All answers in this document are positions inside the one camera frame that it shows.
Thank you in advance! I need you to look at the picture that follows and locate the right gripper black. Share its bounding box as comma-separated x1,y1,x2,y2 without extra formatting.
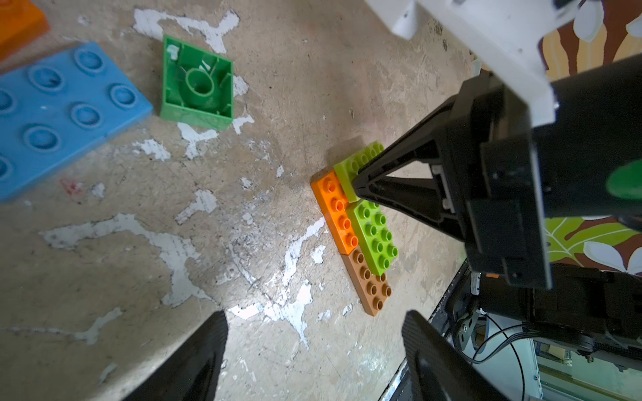
352,55,641,289

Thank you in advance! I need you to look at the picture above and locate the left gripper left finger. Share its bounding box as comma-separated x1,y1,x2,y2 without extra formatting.
126,311,228,400

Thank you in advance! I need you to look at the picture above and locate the dark green square lego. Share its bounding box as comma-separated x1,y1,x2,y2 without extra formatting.
160,35,234,131

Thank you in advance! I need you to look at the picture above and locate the orange lego brick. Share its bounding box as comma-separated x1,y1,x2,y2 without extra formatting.
311,170,359,255

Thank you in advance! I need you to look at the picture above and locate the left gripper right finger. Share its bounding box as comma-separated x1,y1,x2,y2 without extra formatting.
401,310,506,401

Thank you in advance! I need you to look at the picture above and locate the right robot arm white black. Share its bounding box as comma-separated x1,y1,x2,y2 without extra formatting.
352,55,641,359

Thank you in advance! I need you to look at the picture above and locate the orange flat lego plate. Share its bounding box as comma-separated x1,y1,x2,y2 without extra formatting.
0,0,50,61

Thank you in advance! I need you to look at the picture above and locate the blue lego plate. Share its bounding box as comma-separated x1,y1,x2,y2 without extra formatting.
1,42,153,201

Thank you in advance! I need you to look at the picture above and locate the tan lego brick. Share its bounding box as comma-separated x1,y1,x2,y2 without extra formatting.
341,247,393,317

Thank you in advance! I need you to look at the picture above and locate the lime lego brick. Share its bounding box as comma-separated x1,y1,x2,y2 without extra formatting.
334,141,384,203
347,200,399,277

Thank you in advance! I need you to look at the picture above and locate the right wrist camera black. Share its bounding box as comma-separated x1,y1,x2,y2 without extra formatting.
367,0,579,127

